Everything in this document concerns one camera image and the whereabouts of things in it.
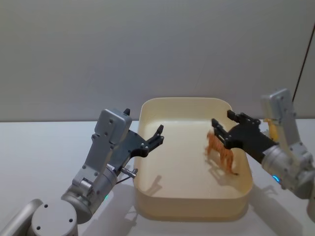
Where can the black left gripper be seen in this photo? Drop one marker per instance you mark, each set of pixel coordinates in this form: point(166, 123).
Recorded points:
point(130, 145)

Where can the cream plastic tray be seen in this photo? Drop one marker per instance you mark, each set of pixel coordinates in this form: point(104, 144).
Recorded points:
point(182, 152)

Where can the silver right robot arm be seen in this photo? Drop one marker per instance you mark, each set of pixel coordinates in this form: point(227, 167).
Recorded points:
point(288, 147)

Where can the orange striped toy tiger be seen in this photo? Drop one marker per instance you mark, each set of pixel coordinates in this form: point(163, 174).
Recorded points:
point(225, 157)

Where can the yellow toy giraffe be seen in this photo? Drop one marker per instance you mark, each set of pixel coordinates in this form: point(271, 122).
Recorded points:
point(272, 129)

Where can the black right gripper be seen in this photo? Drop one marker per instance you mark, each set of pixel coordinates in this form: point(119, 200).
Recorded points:
point(248, 138)

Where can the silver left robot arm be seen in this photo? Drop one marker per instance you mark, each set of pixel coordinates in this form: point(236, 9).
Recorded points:
point(98, 157)

